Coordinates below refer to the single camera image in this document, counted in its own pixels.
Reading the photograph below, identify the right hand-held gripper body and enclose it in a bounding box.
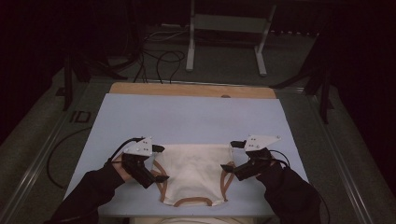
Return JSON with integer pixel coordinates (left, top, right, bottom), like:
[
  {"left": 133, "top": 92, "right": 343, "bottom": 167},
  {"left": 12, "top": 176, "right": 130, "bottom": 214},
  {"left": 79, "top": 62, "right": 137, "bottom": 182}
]
[{"left": 233, "top": 133, "right": 282, "bottom": 182}]

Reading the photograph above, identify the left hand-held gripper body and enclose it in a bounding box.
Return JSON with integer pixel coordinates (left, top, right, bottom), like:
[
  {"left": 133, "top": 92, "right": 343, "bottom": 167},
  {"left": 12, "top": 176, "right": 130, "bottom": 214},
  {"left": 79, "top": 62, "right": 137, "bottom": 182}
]
[{"left": 120, "top": 135, "right": 157, "bottom": 189}]

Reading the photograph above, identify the cream baby bodysuit brown trim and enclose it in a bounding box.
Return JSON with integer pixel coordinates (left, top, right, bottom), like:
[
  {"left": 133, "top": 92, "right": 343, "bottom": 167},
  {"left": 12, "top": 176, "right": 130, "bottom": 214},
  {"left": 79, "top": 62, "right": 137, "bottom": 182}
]
[{"left": 150, "top": 142, "right": 237, "bottom": 208}]

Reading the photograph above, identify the person's right hand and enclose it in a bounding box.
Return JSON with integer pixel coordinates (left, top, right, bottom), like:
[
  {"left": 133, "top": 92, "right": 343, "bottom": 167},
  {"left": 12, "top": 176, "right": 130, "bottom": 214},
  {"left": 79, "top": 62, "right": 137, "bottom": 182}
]
[{"left": 255, "top": 157, "right": 287, "bottom": 181}]

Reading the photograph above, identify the person's left hand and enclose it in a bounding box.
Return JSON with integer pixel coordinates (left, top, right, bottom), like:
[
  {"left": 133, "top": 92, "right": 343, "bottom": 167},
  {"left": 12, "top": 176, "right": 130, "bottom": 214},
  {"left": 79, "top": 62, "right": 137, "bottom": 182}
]
[{"left": 111, "top": 154, "right": 134, "bottom": 184}]

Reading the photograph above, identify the light blue table mat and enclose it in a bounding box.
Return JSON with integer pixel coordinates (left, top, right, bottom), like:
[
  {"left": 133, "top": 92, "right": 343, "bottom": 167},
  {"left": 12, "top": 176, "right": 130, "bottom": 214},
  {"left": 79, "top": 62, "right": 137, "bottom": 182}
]
[{"left": 57, "top": 92, "right": 320, "bottom": 218}]

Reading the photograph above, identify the wooden table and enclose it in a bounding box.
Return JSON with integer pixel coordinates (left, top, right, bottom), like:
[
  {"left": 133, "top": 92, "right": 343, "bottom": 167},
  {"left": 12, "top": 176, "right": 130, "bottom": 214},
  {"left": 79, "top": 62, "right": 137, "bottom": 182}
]
[{"left": 108, "top": 81, "right": 277, "bottom": 100}]

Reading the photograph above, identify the black metal stand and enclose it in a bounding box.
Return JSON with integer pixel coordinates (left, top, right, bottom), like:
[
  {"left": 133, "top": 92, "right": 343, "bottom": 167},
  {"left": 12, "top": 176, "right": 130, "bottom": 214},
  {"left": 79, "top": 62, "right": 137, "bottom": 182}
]
[
  {"left": 269, "top": 31, "right": 335, "bottom": 125},
  {"left": 55, "top": 46, "right": 129, "bottom": 112}
]

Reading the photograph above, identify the white metal stand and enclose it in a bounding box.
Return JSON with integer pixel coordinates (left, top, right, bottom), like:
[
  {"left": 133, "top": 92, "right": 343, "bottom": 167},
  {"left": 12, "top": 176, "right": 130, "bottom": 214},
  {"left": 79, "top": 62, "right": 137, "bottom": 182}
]
[{"left": 185, "top": 0, "right": 277, "bottom": 77}]

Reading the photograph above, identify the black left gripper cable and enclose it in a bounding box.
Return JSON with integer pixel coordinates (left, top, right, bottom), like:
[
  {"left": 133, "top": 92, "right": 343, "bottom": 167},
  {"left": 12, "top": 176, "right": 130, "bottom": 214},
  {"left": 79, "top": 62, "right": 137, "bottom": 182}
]
[{"left": 106, "top": 136, "right": 147, "bottom": 166}]

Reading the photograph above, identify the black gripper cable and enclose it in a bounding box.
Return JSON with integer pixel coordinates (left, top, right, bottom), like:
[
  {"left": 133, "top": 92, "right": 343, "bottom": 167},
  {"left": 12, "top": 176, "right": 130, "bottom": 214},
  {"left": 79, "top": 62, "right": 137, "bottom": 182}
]
[
  {"left": 106, "top": 136, "right": 147, "bottom": 166},
  {"left": 268, "top": 149, "right": 332, "bottom": 224}
]

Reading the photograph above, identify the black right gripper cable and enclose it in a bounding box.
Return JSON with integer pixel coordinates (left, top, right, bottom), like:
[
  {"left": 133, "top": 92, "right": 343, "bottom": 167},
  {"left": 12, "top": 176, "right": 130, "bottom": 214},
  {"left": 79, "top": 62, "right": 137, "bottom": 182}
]
[{"left": 268, "top": 149, "right": 332, "bottom": 224}]

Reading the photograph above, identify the aluminium floor rail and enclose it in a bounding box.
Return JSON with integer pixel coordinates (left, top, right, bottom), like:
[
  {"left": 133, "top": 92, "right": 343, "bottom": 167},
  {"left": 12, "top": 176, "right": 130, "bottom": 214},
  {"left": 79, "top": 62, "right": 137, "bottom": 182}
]
[
  {"left": 303, "top": 88, "right": 373, "bottom": 224},
  {"left": 0, "top": 81, "right": 94, "bottom": 224}
]

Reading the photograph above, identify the black looped floor cable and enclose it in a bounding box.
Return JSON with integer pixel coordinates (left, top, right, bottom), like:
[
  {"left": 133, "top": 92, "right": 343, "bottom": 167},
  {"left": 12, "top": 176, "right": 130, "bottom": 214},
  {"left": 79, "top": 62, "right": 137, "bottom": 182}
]
[{"left": 133, "top": 49, "right": 187, "bottom": 85}]

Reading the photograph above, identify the long black floor cable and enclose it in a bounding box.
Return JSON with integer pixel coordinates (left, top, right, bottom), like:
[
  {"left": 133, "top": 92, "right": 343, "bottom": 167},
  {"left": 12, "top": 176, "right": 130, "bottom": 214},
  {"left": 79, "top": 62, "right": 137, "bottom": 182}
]
[{"left": 46, "top": 125, "right": 93, "bottom": 191}]

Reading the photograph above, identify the white floor cable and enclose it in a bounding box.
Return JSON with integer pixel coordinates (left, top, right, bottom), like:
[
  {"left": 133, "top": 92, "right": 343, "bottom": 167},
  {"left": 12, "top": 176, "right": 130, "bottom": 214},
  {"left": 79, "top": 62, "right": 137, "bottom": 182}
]
[{"left": 143, "top": 28, "right": 191, "bottom": 44}]

